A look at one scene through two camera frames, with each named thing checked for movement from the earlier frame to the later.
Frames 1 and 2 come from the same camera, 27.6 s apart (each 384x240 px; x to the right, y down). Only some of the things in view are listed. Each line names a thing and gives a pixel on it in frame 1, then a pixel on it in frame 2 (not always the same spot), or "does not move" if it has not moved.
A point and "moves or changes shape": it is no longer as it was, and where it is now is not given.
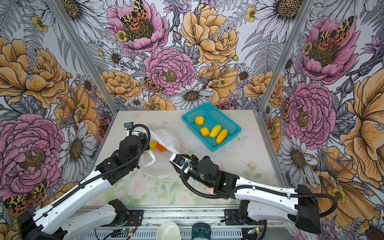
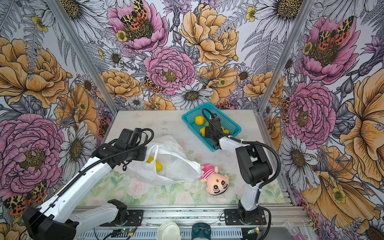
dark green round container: [201, 231] does not move
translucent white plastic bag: [156, 163] moves or changes shape
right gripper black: [195, 159] to [208, 130]
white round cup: [168, 230] does not move
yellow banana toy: [215, 131] moves or changes shape
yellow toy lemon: [199, 120] does not move
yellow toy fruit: [204, 131] does not move
